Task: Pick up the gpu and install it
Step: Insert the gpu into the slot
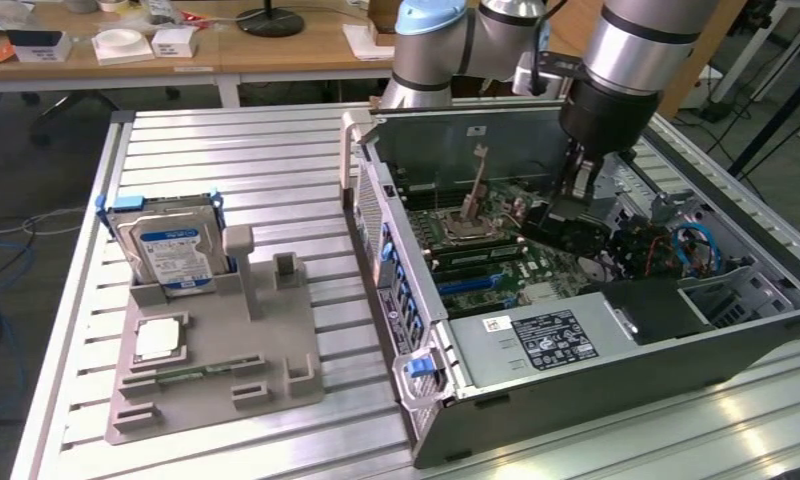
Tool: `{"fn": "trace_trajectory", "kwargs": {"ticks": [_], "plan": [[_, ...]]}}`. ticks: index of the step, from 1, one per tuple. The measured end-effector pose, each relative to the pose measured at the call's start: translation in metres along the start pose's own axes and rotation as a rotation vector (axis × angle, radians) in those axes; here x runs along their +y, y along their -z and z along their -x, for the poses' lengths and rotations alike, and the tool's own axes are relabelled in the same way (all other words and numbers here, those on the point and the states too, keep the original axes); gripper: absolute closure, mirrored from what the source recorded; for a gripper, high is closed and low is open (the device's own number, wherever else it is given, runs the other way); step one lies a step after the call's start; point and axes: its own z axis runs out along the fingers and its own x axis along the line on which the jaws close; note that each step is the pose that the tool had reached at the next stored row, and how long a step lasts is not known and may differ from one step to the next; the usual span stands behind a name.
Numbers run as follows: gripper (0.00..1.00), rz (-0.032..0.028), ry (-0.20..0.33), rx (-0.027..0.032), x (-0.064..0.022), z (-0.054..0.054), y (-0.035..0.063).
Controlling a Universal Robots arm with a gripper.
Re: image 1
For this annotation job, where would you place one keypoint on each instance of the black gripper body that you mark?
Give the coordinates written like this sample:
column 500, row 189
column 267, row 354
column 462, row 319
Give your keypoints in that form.
column 607, row 120

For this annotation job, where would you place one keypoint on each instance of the black graphics card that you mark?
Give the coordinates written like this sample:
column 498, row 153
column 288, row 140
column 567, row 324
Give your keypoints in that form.
column 574, row 232

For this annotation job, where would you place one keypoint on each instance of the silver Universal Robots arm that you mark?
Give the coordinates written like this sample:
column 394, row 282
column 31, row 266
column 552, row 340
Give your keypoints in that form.
column 640, row 45

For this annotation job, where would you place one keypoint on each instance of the metal disk bay cage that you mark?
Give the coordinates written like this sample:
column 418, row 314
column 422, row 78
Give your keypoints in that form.
column 630, row 200

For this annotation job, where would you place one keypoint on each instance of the wooden cabinet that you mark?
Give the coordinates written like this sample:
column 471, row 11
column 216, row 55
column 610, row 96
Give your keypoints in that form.
column 707, row 65

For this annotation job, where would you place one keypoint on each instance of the installed RAM sticks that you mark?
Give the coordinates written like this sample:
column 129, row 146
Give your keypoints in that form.
column 480, row 252

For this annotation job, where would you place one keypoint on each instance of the green motherboard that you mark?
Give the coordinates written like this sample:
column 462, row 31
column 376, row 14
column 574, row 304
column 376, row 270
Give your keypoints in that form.
column 540, row 280

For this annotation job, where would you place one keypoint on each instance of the black slanted pole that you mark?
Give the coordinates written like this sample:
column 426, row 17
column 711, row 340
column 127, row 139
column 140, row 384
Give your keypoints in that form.
column 774, row 125

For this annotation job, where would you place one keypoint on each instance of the blue expansion slot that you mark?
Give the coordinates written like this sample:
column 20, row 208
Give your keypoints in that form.
column 467, row 286

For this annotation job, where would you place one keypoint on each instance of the grey power supply unit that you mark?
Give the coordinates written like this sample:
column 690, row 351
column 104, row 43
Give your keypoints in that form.
column 540, row 335

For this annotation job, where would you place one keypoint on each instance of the white paper sheet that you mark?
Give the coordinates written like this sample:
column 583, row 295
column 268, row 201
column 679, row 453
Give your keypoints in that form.
column 367, row 45

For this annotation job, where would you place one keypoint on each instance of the open grey PC case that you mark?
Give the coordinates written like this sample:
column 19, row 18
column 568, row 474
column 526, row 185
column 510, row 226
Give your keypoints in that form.
column 574, row 390

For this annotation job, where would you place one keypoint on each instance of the blue case latch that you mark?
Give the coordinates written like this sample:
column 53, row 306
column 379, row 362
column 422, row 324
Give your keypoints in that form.
column 419, row 369

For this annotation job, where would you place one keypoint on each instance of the wooden desk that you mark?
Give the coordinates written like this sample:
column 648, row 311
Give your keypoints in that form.
column 273, row 55

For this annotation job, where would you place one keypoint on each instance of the black lamp base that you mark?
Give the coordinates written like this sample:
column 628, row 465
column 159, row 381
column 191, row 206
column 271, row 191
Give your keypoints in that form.
column 269, row 24

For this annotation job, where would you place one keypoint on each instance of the grey parts rack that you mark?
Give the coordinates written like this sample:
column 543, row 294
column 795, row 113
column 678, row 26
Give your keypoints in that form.
column 220, row 325

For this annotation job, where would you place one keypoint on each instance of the hard disk in blue caddy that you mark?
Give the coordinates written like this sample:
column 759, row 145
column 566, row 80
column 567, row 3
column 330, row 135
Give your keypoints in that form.
column 173, row 255

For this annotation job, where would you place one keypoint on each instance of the green RAM stick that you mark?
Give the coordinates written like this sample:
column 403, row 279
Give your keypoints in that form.
column 196, row 372

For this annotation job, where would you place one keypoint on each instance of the silver CPU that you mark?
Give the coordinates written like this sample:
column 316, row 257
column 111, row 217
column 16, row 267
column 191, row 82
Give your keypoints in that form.
column 157, row 338

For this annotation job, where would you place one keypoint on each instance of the white box with round recess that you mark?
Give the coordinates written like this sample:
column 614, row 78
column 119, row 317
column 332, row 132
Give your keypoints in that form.
column 121, row 46

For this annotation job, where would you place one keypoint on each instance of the black office chair base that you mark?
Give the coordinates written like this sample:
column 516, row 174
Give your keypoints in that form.
column 67, row 115

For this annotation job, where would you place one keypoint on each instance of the black and white box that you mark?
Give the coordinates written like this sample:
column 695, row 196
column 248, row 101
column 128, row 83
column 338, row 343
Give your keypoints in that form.
column 40, row 46

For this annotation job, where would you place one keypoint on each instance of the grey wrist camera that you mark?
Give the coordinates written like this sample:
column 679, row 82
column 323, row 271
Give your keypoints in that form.
column 527, row 75

